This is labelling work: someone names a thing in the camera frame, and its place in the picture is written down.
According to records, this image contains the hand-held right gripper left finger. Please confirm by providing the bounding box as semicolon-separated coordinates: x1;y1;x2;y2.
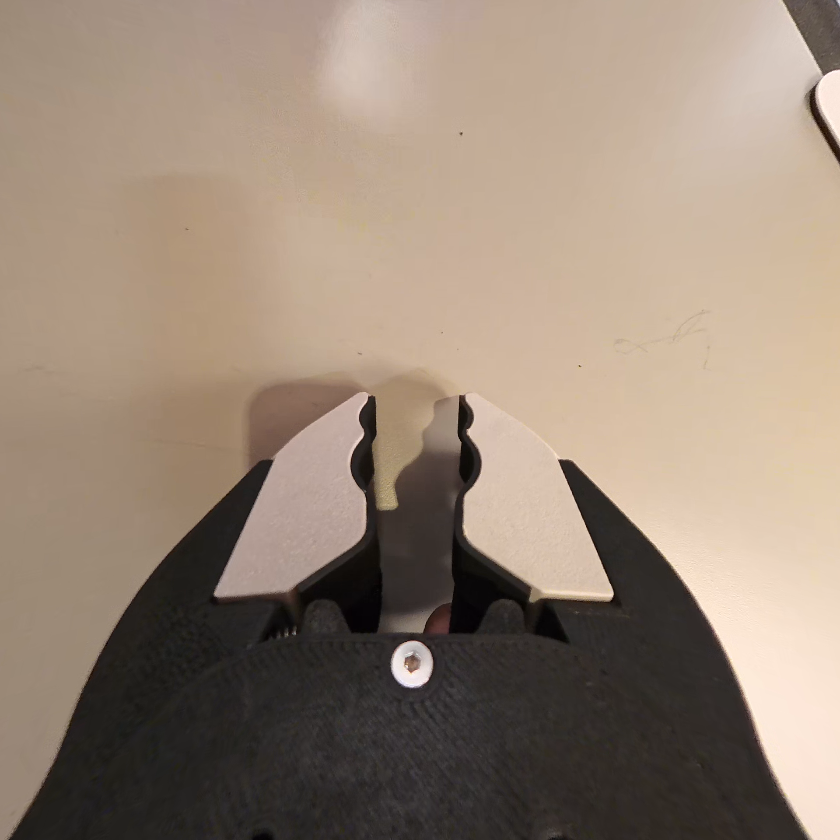
214;392;383;606

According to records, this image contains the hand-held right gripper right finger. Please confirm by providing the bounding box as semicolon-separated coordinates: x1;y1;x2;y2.
452;392;616;606

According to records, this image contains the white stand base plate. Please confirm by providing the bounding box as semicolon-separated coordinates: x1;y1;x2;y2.
810;71;840;161

